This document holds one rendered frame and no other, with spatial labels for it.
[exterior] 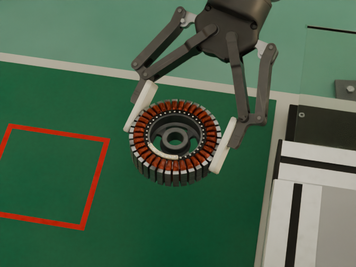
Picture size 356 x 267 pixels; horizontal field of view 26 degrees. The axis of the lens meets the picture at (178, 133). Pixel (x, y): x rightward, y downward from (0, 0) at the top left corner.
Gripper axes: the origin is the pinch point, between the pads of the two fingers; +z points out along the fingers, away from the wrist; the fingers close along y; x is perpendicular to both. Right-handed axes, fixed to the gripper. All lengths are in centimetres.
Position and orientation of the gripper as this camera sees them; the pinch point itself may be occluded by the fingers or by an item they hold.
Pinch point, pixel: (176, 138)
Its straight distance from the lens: 94.6
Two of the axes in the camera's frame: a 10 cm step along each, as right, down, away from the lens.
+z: -4.2, 9.1, -0.4
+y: -8.7, -4.0, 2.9
